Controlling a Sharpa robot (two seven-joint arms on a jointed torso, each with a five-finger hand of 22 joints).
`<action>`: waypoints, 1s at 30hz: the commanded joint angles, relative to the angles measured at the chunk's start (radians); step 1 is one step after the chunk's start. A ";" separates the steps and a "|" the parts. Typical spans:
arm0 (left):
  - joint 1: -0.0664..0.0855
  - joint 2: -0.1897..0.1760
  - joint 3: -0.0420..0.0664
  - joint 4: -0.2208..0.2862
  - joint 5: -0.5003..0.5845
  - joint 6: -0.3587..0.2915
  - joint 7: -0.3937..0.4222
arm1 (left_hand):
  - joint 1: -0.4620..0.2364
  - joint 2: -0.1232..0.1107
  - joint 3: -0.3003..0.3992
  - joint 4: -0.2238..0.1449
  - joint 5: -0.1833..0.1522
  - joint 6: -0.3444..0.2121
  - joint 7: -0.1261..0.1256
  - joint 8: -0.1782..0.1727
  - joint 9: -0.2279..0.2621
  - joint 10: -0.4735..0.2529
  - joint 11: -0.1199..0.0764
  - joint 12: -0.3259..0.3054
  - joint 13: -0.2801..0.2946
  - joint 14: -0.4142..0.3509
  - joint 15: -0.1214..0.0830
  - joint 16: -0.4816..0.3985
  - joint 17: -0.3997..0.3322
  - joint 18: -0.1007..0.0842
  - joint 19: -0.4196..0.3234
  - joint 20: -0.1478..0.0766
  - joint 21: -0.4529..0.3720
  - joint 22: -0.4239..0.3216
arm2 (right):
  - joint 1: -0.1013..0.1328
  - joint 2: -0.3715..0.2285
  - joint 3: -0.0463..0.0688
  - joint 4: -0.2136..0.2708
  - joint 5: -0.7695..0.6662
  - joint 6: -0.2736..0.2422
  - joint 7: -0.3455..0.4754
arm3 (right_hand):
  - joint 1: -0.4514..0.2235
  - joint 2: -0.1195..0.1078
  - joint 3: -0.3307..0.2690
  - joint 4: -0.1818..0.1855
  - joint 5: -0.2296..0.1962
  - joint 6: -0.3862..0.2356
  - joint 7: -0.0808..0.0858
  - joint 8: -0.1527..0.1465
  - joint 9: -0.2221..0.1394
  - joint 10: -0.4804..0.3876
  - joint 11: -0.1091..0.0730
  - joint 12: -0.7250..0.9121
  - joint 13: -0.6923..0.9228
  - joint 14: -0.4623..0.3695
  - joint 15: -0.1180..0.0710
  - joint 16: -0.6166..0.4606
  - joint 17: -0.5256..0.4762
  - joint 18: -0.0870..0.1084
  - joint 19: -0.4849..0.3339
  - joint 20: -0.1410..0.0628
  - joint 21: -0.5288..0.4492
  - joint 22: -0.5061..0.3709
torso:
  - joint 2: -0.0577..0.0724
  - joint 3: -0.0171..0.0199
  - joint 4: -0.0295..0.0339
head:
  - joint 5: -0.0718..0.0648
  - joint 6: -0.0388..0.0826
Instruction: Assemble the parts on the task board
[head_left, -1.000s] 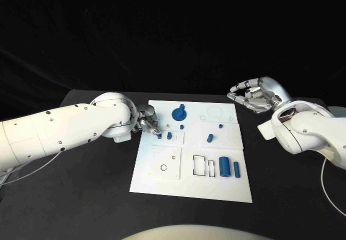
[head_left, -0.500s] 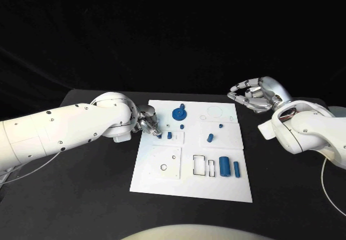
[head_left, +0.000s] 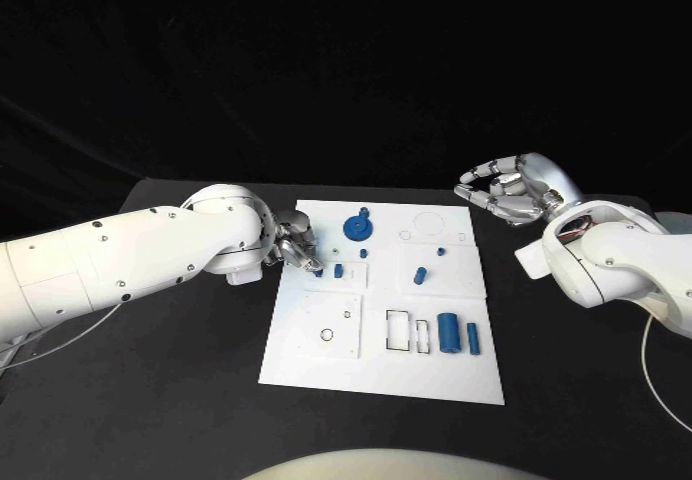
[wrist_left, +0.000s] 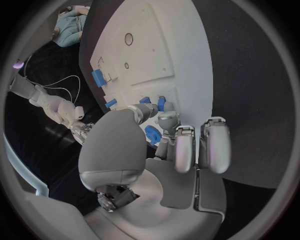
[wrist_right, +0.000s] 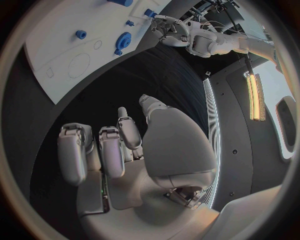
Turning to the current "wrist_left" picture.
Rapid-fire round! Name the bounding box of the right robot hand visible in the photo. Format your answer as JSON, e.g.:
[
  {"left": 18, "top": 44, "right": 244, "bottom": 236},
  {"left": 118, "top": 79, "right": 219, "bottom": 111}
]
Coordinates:
[{"left": 69, "top": 121, "right": 95, "bottom": 146}]

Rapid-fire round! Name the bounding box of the blue block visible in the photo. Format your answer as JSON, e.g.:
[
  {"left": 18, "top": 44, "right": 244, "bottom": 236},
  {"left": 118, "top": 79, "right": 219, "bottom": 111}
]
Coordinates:
[{"left": 90, "top": 68, "right": 109, "bottom": 88}]

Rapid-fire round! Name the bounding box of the white cable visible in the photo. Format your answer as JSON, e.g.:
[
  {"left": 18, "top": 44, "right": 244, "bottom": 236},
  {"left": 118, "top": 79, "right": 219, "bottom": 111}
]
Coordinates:
[
  {"left": 41, "top": 86, "right": 74, "bottom": 103},
  {"left": 23, "top": 54, "right": 82, "bottom": 105}
]

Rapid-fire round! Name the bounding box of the white task board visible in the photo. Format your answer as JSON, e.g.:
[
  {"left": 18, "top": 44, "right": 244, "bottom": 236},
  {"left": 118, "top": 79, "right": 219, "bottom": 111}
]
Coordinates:
[{"left": 89, "top": 0, "right": 214, "bottom": 159}]

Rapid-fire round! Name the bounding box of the person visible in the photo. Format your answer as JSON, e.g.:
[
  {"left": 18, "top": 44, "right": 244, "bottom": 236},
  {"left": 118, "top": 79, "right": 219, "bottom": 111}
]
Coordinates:
[{"left": 51, "top": 5, "right": 91, "bottom": 48}]

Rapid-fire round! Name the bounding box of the blue peg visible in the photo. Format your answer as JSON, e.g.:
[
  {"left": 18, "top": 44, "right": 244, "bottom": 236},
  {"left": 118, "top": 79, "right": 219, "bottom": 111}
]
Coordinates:
[{"left": 104, "top": 98, "right": 118, "bottom": 109}]

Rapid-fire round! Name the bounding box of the blue gear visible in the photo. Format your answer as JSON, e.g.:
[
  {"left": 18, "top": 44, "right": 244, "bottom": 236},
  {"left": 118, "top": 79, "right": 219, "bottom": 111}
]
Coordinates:
[{"left": 143, "top": 124, "right": 163, "bottom": 147}]

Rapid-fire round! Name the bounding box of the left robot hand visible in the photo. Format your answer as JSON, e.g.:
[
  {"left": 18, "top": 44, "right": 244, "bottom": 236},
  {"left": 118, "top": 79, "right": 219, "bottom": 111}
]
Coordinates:
[{"left": 77, "top": 101, "right": 232, "bottom": 240}]

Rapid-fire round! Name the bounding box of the blue cylinder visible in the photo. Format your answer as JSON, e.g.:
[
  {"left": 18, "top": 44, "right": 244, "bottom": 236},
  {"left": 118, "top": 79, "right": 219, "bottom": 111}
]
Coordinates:
[{"left": 156, "top": 96, "right": 167, "bottom": 112}]

